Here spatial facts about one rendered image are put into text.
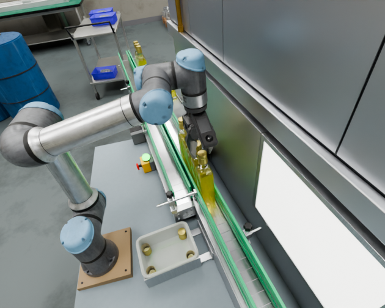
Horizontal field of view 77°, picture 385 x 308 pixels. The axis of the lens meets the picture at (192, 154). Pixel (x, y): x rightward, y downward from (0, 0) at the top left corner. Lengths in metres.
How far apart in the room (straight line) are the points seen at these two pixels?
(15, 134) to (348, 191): 0.74
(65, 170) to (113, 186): 0.53
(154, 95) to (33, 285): 1.92
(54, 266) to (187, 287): 1.39
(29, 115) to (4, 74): 2.88
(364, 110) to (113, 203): 1.14
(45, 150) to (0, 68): 3.01
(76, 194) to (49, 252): 1.38
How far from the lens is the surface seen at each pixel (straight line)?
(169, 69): 0.67
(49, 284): 2.20
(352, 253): 0.59
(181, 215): 1.07
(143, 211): 1.25
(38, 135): 0.69
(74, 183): 0.96
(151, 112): 0.55
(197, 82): 0.68
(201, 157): 0.85
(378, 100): 0.45
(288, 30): 0.58
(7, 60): 3.63
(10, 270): 2.45
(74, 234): 0.99
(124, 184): 1.40
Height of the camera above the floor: 1.75
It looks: 43 degrees down
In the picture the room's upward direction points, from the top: 8 degrees counter-clockwise
